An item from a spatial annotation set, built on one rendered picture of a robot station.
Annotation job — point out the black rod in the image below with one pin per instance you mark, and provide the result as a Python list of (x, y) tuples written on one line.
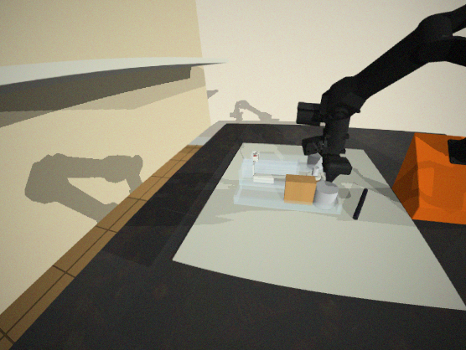
[(360, 204)]

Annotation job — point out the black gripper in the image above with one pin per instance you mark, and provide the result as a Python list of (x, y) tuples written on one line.
[(333, 163)]

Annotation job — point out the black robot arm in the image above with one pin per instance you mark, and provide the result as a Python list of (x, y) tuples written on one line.
[(431, 41)]

